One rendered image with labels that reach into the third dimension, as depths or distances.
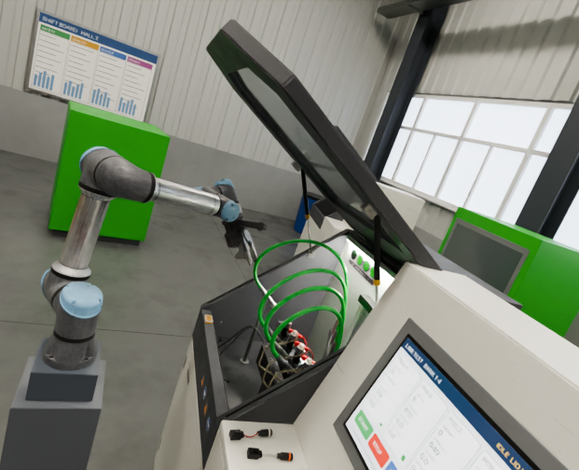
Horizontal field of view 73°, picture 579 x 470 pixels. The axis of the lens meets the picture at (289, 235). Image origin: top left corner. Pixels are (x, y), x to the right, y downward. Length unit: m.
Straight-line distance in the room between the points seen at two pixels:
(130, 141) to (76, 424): 3.37
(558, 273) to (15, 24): 7.72
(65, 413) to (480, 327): 1.18
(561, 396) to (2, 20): 7.79
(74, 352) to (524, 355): 1.18
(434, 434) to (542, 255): 3.00
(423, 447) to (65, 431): 1.05
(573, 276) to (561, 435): 3.41
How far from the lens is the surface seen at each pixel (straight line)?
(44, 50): 7.70
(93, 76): 7.62
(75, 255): 1.41
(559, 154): 5.19
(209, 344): 1.55
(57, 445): 1.55
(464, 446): 0.88
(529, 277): 3.81
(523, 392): 0.84
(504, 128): 6.32
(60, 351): 1.40
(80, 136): 4.42
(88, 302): 1.32
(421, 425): 0.94
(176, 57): 7.72
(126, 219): 4.68
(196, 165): 7.85
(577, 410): 0.80
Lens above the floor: 1.78
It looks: 14 degrees down
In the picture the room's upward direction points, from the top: 19 degrees clockwise
